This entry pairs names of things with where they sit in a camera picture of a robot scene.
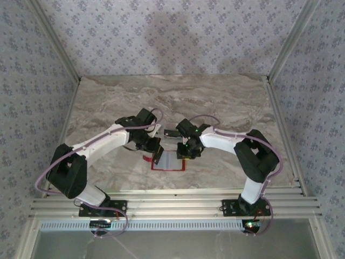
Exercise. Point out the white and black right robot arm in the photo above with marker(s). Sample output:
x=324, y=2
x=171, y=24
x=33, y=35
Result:
x=218, y=140

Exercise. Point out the red card holder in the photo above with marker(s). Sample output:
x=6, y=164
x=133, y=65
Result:
x=183, y=165

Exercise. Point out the grey credit card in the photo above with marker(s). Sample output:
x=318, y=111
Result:
x=169, y=160

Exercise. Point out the aluminium corner post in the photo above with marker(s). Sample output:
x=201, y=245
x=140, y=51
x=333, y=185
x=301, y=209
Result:
x=55, y=40
x=292, y=40

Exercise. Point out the grey metal sheet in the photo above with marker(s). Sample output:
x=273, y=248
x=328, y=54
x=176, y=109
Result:
x=175, y=245

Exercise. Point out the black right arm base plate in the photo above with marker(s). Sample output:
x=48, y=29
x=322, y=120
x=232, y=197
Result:
x=230, y=207

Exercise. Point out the aluminium side rail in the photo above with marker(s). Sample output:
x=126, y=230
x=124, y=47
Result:
x=63, y=135
x=279, y=113

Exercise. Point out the aluminium rail frame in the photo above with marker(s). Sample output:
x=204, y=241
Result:
x=175, y=207

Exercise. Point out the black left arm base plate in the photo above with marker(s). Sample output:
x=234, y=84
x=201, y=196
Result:
x=121, y=207

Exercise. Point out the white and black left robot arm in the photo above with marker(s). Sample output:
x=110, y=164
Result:
x=107, y=137

